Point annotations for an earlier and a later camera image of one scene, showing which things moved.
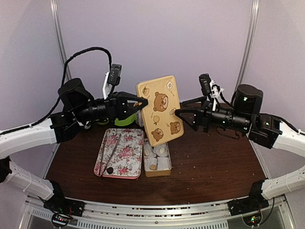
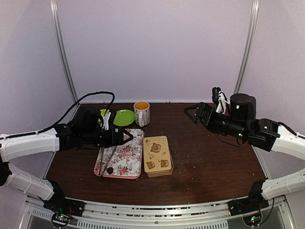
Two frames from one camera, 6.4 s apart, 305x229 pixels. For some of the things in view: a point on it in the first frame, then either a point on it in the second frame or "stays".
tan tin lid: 162,123 to 157,156
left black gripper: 117,107 to 113,141
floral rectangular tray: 121,154 stays
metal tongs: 100,174 stays
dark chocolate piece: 109,170 stays
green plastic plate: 127,121 stays
